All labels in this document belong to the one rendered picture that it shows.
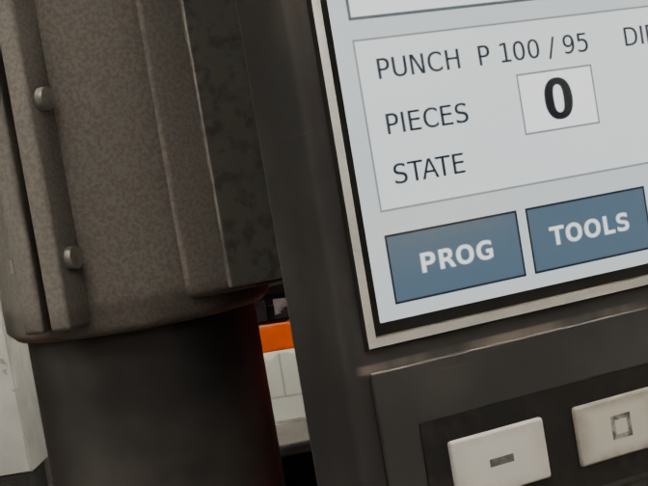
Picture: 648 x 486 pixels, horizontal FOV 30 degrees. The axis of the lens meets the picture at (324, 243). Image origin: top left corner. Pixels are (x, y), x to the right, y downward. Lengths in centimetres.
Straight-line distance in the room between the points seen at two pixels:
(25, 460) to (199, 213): 489
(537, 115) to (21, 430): 496
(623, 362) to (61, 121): 23
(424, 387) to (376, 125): 9
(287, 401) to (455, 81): 511
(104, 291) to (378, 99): 15
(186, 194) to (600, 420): 18
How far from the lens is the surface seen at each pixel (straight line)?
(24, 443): 535
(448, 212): 41
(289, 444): 78
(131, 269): 48
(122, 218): 48
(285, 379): 549
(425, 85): 41
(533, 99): 43
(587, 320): 44
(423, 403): 40
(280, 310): 292
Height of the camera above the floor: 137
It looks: 3 degrees down
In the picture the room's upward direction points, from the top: 10 degrees counter-clockwise
